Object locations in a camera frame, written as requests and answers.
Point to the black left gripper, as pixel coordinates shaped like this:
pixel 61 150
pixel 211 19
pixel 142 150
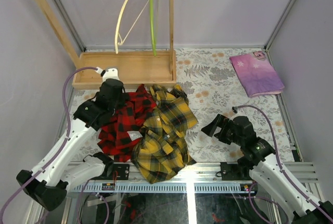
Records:
pixel 117 101

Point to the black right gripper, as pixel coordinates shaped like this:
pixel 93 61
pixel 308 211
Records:
pixel 221 122

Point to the red black plaid shirt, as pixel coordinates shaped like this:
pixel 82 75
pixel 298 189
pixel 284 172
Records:
pixel 124 130

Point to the yellow black plaid shirt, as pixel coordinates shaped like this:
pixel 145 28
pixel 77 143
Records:
pixel 163 150

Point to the cream wooden hanger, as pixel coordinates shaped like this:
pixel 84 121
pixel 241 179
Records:
pixel 127 20

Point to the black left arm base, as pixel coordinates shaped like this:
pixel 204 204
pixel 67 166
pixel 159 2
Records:
pixel 116 172

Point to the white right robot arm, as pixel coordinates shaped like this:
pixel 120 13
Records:
pixel 260 162

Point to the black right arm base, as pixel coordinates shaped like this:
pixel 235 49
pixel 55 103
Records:
pixel 234 172

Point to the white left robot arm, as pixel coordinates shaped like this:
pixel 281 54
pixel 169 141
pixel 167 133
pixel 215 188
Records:
pixel 50 180

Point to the green hanger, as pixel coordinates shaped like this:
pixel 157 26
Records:
pixel 152 26

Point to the wooden clothes rack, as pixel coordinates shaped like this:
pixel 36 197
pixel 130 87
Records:
pixel 135 67

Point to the floral table mat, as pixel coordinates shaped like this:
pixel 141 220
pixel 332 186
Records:
pixel 212 88

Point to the purple folded cloth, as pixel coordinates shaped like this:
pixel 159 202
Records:
pixel 256 74

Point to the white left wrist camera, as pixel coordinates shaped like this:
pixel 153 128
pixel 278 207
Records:
pixel 109 73

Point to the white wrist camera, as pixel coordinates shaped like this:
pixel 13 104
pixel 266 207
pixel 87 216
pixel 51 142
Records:
pixel 235 110
pixel 109 73

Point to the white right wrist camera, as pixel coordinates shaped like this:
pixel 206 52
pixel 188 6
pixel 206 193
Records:
pixel 235 110

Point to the aluminium front rail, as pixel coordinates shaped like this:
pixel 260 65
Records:
pixel 205 172

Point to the perforated cable duct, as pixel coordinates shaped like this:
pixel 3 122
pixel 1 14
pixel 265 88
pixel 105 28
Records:
pixel 178 187

